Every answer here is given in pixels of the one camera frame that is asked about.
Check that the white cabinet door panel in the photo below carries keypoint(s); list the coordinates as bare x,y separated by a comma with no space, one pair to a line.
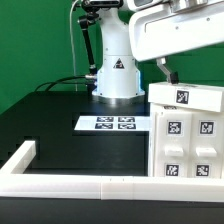
172,143
207,145

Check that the white U-shaped border frame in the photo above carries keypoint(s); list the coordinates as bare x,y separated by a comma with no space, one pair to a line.
15,182

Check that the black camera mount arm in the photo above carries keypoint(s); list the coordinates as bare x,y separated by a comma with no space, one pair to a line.
87,33

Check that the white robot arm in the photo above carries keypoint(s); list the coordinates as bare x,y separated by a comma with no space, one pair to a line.
118,80

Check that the white cabinet body box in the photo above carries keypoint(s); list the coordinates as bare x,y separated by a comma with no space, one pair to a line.
154,110

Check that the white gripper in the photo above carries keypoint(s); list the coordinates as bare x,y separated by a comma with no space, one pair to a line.
175,26

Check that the white marker sheet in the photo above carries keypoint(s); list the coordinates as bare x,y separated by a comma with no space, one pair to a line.
113,123

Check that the small white cabinet top block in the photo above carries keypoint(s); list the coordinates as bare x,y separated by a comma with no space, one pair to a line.
201,97

